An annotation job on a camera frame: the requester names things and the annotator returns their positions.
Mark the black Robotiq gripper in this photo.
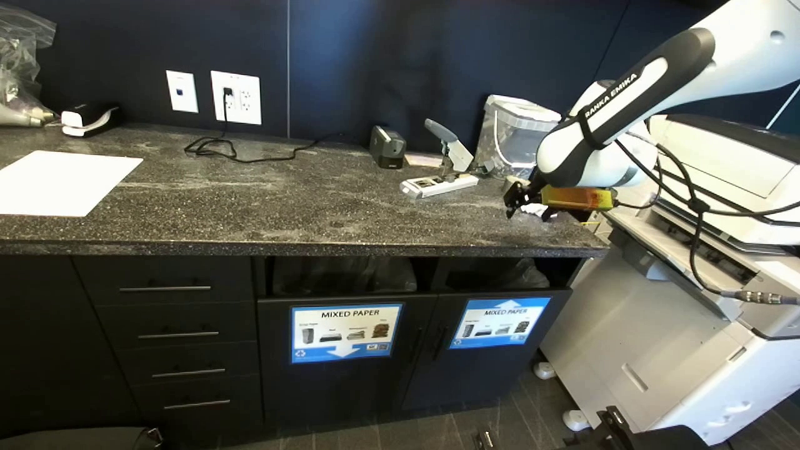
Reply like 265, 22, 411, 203
501, 177, 561, 224

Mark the white paper ball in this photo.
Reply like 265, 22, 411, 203
515, 197, 554, 224

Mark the black bin door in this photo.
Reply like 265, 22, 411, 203
402, 286, 572, 414
259, 289, 420, 428

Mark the clear bucket with white lid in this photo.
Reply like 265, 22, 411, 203
472, 93, 565, 181

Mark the white tape dispenser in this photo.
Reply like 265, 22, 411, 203
397, 169, 482, 199

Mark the blue label with up arrow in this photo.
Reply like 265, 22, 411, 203
449, 296, 556, 353

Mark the black pencil sharpener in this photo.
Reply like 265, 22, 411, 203
367, 122, 411, 173

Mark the large white office printer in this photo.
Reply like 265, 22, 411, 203
535, 109, 800, 448

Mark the blue label with down arrow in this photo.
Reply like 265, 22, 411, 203
289, 301, 405, 367

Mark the teal screen panel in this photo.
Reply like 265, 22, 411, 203
767, 83, 800, 141

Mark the white power outlet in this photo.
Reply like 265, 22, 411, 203
209, 67, 265, 129

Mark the white and black stapler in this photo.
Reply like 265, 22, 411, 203
59, 98, 124, 138

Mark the flat white paper sheet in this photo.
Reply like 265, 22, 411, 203
0, 148, 145, 219

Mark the black cabinet door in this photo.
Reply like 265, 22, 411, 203
0, 254, 86, 431

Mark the clear plastic bag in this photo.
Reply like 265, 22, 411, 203
0, 4, 61, 129

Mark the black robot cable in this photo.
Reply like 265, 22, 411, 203
572, 108, 800, 307

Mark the black wheeled floor bracket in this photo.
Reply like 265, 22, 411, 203
584, 404, 641, 450

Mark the black power cable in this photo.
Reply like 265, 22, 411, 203
182, 86, 325, 164

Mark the black drawer with metal handle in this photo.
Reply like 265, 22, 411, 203
90, 301, 261, 347
127, 382, 265, 446
111, 339, 264, 391
72, 254, 259, 307

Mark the white wall plate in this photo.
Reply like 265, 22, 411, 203
162, 67, 202, 118

